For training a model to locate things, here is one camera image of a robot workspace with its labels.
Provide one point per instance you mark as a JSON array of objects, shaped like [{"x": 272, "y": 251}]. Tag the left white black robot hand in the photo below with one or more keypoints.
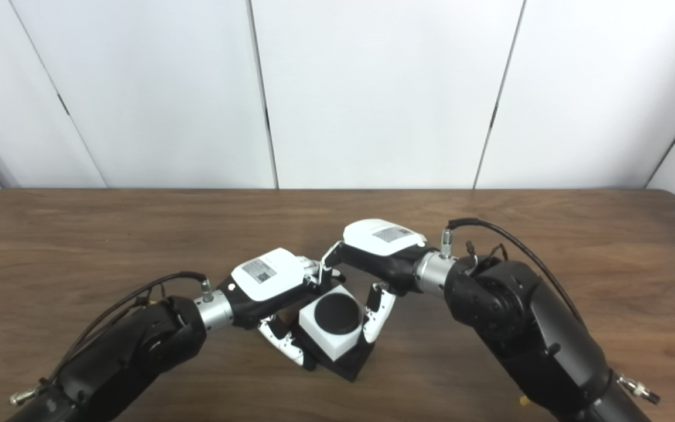
[{"x": 267, "y": 275}]

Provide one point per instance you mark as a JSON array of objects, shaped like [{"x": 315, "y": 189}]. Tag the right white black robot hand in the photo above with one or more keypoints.
[{"x": 378, "y": 243}]

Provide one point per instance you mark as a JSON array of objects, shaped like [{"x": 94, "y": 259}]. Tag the black peg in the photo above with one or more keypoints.
[{"x": 337, "y": 313}]

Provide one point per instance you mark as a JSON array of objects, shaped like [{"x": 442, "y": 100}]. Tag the white square piece with hole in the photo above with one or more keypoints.
[{"x": 329, "y": 343}]

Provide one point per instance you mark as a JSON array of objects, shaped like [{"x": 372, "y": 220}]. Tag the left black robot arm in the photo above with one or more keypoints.
[{"x": 126, "y": 357}]

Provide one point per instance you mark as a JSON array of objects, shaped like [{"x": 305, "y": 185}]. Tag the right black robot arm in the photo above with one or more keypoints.
[{"x": 537, "y": 334}]

